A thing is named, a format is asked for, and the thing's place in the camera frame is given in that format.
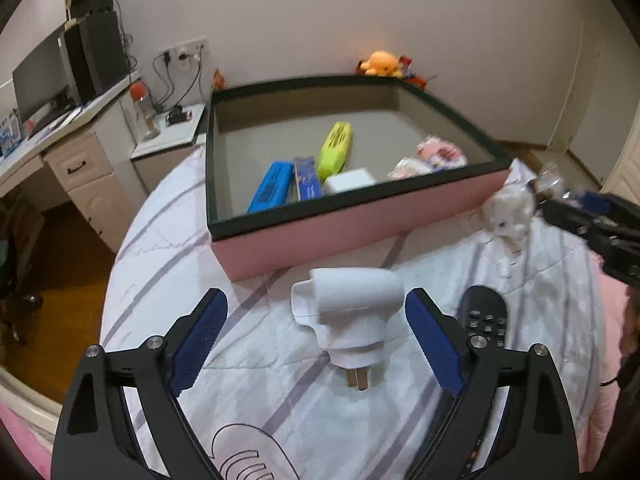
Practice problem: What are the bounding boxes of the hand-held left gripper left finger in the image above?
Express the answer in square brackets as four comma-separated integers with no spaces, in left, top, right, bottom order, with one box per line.
[50,287,229,480]

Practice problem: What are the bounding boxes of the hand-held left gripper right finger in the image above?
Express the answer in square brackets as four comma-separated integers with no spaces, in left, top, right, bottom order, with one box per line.
[404,287,581,480]

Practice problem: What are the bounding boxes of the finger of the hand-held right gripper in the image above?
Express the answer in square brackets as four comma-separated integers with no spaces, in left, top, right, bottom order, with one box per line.
[565,189,640,241]
[542,200,640,288]

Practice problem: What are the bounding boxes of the black remote control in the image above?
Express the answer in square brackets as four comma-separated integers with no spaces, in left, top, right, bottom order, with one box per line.
[457,285,510,478]

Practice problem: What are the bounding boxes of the white cat figurine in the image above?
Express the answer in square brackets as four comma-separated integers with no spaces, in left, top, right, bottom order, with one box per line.
[481,183,536,253]

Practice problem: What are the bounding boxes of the white plug adapter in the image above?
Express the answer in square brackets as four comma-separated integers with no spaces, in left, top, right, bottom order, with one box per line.
[291,267,405,392]

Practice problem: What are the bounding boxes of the pink floral packet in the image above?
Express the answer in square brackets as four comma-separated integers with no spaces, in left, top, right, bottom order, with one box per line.
[416,137,468,168]

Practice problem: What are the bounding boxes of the pink box with dark rim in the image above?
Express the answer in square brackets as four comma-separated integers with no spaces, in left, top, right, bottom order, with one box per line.
[205,74,513,282]

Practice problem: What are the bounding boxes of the blue pen packet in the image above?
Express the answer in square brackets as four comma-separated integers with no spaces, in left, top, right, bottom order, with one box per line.
[246,161,295,214]

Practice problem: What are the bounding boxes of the white charger block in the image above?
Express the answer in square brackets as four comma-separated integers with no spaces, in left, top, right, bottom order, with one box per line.
[324,170,376,196]

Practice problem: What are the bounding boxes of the blue and gold lighter box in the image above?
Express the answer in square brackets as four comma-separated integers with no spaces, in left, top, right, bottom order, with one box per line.
[292,156,323,202]

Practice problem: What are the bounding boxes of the white striped tablecloth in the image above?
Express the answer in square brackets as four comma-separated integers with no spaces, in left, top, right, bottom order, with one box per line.
[100,145,608,480]

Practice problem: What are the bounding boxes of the white side table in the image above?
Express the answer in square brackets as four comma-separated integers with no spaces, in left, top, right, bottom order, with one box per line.
[131,102,208,196]

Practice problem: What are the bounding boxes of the pink cloth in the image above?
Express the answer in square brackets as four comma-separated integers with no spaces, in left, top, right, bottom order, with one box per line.
[0,402,56,480]

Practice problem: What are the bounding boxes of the white desk with drawers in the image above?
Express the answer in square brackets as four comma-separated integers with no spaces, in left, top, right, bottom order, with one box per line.
[0,70,146,256]

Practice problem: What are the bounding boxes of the water bottle with red cap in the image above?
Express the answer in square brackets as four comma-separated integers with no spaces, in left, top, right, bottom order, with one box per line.
[127,79,162,142]

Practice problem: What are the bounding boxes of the orange octopus plush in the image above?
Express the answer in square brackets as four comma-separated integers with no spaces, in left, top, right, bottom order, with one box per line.
[360,50,403,78]

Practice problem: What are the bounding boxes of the black keyboard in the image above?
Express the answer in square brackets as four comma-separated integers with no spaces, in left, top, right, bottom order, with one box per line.
[27,102,78,133]

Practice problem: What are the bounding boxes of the blue packages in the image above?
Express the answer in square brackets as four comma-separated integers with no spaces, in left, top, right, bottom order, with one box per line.
[0,110,23,158]

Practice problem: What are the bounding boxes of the black computer tower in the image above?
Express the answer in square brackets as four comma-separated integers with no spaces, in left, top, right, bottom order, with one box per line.
[59,10,132,103]

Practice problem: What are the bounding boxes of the black computer monitor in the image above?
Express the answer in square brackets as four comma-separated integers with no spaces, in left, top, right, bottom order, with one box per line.
[11,32,73,123]

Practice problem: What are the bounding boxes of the white door frame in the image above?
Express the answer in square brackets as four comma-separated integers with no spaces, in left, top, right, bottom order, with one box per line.
[550,10,640,191]

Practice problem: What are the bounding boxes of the white curved frame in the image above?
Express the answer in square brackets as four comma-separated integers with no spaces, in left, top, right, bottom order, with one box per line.
[0,360,61,426]

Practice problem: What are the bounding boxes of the black power cable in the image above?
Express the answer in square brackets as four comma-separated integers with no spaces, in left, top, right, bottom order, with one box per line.
[152,50,201,113]

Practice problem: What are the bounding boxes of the white wall socket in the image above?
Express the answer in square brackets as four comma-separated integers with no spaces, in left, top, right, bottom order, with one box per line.
[160,36,207,63]

